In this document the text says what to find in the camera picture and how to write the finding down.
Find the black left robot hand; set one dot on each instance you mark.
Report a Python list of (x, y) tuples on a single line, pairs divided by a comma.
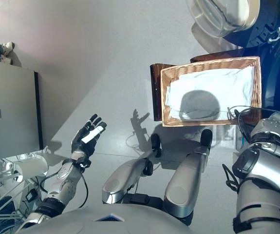
[(81, 143)]

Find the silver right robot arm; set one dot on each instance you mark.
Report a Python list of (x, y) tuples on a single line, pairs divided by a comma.
[(264, 170)]

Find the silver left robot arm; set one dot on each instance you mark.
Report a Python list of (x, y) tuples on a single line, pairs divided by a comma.
[(66, 180)]

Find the washing machine glass door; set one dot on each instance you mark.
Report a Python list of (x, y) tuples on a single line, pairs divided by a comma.
[(215, 17)]

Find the white cylindrical lamp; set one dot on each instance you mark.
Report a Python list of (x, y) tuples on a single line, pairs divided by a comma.
[(35, 167)]

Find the silver left robot leg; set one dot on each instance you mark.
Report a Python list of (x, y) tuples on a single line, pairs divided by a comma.
[(122, 180)]

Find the silver robot leg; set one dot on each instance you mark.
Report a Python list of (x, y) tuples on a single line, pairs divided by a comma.
[(122, 180), (186, 185)]

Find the black power adapter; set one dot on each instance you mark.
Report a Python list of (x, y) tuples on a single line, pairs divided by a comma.
[(31, 195)]

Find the grey robot torso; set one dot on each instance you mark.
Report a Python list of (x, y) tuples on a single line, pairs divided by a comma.
[(81, 221)]

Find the blue white chest emblem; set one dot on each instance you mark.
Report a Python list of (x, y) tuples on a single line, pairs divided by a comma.
[(110, 217)]

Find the grey panel with blue edge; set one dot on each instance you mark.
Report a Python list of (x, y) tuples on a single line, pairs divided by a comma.
[(8, 97)]

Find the white tube stand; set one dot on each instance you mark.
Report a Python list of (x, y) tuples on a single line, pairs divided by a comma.
[(8, 195)]

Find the glossy brown stand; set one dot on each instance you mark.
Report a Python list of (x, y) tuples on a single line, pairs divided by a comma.
[(155, 92)]

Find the silver right robot leg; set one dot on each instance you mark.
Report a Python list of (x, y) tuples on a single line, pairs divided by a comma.
[(186, 185)]

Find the small blue base sticker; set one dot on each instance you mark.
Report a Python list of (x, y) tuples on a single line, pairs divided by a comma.
[(242, 142)]

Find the wicker laundry basket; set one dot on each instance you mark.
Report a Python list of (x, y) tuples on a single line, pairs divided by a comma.
[(256, 85)]

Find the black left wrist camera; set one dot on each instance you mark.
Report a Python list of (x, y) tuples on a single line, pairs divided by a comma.
[(84, 163)]

